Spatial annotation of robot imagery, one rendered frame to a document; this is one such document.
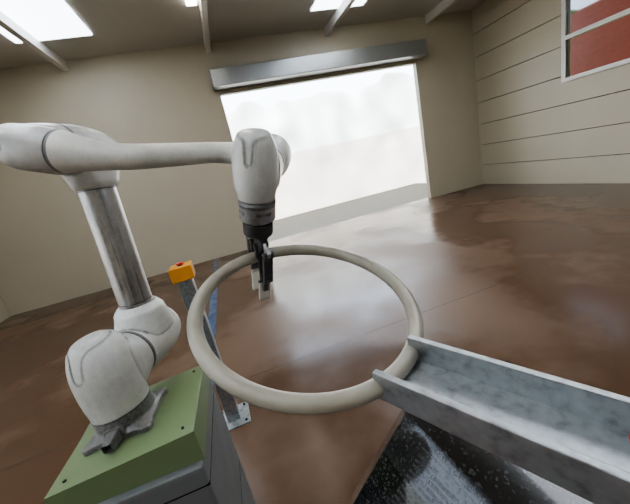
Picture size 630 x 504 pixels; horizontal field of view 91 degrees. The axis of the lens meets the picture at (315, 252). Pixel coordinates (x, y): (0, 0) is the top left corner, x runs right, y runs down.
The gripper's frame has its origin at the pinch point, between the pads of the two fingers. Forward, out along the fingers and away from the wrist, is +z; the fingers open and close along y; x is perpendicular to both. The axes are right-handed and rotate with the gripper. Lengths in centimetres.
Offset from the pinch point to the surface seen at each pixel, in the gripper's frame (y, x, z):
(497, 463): 61, 23, 11
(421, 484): 54, 13, 21
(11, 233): -624, -221, 230
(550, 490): 69, 25, 8
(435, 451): 52, 18, 16
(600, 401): 66, 18, -21
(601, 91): -182, 696, -45
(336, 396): 44.8, -6.1, -11.0
